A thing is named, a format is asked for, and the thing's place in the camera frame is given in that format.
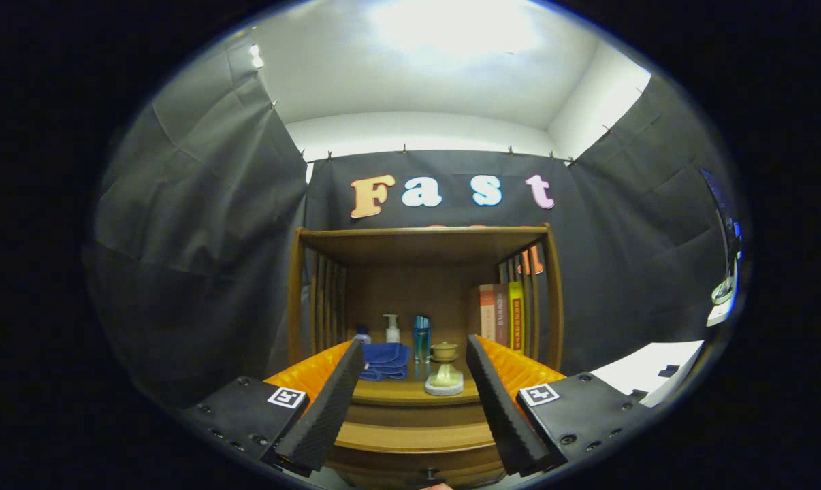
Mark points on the blue folded towel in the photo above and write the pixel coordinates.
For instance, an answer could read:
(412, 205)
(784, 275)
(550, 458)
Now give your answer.
(387, 357)

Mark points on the wooden cabinet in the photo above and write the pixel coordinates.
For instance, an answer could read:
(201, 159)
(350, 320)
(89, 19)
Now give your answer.
(410, 292)

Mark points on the brown book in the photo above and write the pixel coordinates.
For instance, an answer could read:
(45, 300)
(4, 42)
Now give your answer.
(501, 313)

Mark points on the white and orange book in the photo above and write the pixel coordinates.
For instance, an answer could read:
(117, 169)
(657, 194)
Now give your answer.
(487, 313)

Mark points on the yellow book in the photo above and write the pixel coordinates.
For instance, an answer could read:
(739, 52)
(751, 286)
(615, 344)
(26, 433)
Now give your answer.
(516, 316)

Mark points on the white side table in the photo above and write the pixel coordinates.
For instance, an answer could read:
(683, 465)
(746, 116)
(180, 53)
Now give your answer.
(649, 361)

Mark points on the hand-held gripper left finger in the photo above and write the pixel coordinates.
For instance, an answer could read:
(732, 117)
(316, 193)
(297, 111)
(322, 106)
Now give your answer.
(329, 408)

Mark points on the pale green item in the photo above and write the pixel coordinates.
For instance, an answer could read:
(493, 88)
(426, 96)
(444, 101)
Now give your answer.
(444, 382)

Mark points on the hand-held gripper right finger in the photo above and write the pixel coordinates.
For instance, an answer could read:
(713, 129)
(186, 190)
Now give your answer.
(502, 408)

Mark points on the white shelf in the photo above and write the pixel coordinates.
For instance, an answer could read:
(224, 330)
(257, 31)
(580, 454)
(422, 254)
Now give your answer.
(722, 314)

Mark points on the tall blue glass bottle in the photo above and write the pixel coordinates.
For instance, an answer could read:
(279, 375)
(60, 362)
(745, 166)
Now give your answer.
(421, 340)

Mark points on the white pump bottle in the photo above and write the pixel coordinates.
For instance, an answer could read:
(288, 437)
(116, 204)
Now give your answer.
(392, 332)

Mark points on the wooden countertop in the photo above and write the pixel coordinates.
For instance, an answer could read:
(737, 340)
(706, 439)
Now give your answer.
(397, 391)

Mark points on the computer monitor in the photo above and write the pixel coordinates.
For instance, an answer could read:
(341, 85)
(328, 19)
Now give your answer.
(723, 211)

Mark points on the yellow lidded tea cup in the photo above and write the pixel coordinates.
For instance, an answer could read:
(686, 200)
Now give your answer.
(444, 351)

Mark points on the small white blue-capped bottle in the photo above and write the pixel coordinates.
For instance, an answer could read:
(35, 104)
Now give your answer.
(363, 335)

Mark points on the small black object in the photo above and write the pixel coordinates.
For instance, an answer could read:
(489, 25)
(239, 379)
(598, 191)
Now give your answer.
(669, 371)

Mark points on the wooden drawer with black knob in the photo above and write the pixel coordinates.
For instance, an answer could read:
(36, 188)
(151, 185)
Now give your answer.
(410, 439)

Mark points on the grey round object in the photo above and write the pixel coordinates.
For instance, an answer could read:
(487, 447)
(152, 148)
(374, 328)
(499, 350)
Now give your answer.
(722, 294)

